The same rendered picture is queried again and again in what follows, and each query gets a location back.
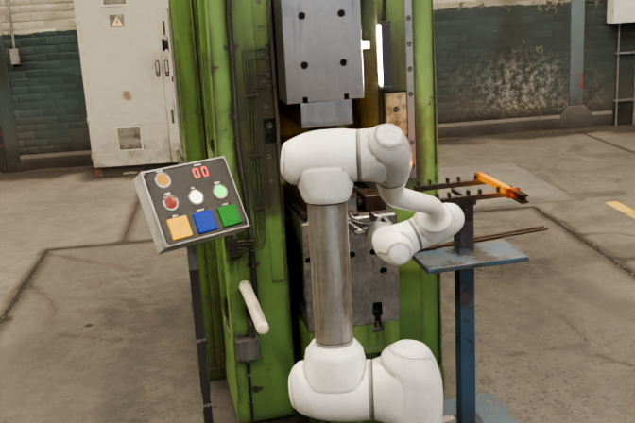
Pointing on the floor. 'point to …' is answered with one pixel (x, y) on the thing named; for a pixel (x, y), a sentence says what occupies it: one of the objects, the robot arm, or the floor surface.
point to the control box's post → (199, 331)
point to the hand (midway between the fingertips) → (362, 218)
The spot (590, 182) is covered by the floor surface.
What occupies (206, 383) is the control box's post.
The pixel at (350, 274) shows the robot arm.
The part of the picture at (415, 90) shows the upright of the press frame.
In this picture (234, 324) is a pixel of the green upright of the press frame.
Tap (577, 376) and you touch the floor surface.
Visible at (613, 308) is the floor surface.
